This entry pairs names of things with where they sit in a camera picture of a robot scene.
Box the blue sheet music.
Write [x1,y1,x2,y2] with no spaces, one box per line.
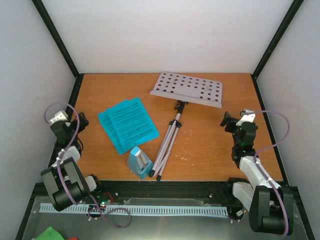
[98,99,137,155]
[107,97,160,152]

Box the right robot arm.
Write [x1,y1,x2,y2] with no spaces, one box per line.
[220,109,294,236]

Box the green paper sheet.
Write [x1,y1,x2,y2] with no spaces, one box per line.
[33,226,64,240]

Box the black aluminium frame rail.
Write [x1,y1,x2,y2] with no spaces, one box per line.
[32,181,300,208]

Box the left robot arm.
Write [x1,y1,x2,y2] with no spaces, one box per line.
[40,110,104,212]

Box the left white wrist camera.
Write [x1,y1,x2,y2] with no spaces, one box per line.
[48,110,69,125]

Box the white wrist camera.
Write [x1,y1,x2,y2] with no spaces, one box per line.
[48,110,69,125]
[236,108,256,127]

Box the blue metronome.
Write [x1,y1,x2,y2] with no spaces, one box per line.
[127,146,153,180]

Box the white tripod music stand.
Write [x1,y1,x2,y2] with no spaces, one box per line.
[148,71,223,182]

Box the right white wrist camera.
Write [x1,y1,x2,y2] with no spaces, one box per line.
[236,108,256,127]

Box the grey slotted cable duct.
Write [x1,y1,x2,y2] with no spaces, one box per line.
[39,202,230,216]

